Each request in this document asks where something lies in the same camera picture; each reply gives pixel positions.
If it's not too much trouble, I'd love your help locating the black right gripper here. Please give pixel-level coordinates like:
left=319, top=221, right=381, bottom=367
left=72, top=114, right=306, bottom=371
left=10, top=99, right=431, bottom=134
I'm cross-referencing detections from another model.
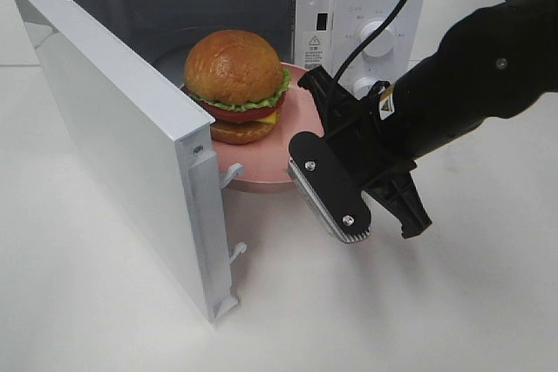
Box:
left=297, top=66, right=432, bottom=239

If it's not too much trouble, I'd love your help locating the white microwave knob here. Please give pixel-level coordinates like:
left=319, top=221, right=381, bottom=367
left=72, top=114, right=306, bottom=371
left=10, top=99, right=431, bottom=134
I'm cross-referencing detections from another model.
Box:
left=357, top=17, right=395, bottom=58
left=352, top=77, right=378, bottom=99

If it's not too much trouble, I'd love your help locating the upper white microwave knob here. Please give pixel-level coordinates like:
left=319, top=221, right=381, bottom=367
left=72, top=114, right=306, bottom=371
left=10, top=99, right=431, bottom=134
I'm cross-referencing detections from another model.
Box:
left=357, top=17, right=395, bottom=58

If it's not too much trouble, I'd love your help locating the pink round plate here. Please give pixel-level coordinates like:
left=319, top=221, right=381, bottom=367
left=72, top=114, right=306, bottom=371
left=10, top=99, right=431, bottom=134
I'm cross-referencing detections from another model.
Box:
left=192, top=63, right=323, bottom=193

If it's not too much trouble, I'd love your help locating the black cable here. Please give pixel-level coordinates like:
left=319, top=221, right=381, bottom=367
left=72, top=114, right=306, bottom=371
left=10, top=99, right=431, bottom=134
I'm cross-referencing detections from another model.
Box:
left=329, top=0, right=459, bottom=103

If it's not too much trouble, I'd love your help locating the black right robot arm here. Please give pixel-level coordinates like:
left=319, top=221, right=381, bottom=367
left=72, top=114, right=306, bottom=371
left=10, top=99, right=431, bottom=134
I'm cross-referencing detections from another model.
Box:
left=289, top=0, right=557, bottom=243

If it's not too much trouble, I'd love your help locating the white warning label sticker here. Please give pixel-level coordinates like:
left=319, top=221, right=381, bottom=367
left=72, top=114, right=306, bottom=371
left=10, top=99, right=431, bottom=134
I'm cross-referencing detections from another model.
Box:
left=303, top=31, right=324, bottom=70

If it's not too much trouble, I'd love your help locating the white microwave door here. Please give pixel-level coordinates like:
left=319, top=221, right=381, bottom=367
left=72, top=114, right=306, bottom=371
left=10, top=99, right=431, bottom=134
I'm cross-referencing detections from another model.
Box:
left=15, top=0, right=237, bottom=321

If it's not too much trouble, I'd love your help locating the lower white microwave knob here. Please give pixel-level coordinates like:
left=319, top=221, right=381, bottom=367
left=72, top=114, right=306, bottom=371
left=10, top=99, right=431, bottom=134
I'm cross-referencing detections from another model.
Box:
left=352, top=77, right=378, bottom=99

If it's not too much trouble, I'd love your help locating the burger with lettuce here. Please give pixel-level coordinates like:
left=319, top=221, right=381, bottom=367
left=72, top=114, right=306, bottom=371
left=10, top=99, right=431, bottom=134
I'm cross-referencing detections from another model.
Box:
left=183, top=30, right=291, bottom=145

